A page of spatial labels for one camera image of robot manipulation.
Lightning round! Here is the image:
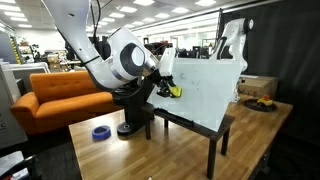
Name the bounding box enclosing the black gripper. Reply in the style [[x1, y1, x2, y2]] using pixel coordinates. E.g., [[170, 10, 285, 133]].
[[146, 69, 177, 99]]

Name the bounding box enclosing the yellow smiley eraser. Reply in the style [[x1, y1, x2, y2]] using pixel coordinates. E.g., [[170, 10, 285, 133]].
[[169, 85, 183, 98]]

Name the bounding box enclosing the white whiteboard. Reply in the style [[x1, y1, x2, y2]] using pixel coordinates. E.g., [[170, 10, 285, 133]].
[[146, 58, 242, 133]]

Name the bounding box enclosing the black pod coffee machine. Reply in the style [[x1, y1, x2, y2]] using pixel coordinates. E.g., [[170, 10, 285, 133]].
[[111, 78, 156, 137]]

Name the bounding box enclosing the small black stand table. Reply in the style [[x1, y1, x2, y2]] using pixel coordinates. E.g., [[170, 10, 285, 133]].
[[141, 103, 236, 180]]

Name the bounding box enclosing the blue tape roll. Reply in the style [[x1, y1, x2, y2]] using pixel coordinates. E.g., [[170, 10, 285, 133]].
[[91, 125, 112, 141]]

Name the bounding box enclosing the long cardboard box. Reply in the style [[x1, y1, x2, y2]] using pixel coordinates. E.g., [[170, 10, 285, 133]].
[[237, 75, 279, 100]]

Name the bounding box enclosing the yellow red emergency stop button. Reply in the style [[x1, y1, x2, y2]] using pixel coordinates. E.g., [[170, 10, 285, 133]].
[[256, 94, 274, 108]]

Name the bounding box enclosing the orange sofa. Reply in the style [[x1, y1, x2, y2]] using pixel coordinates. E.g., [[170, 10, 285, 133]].
[[9, 70, 123, 136]]

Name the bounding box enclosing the white machine cabinet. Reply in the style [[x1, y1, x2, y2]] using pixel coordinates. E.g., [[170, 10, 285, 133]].
[[0, 61, 51, 149]]

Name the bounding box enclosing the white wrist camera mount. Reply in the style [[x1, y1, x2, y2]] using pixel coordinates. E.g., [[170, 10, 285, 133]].
[[159, 47, 177, 78]]

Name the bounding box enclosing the coiled black cable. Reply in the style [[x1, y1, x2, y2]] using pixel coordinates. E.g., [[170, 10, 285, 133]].
[[243, 98, 278, 113]]

